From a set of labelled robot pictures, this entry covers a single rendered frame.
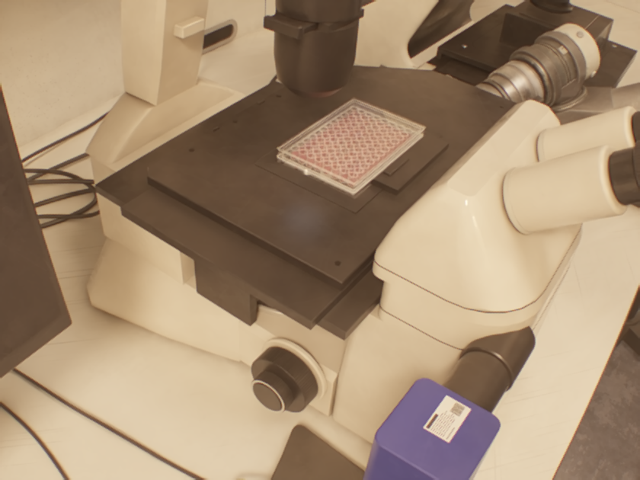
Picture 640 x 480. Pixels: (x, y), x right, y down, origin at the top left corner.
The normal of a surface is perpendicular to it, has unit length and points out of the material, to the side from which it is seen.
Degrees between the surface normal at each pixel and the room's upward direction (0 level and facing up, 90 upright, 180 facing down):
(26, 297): 86
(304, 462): 5
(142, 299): 48
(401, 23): 90
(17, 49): 90
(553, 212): 95
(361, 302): 0
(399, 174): 0
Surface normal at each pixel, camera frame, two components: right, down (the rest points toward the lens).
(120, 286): -0.40, -0.11
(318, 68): 0.08, 0.66
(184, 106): 0.80, 0.43
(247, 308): -0.59, 0.51
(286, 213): 0.05, -0.75
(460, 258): -0.46, 0.36
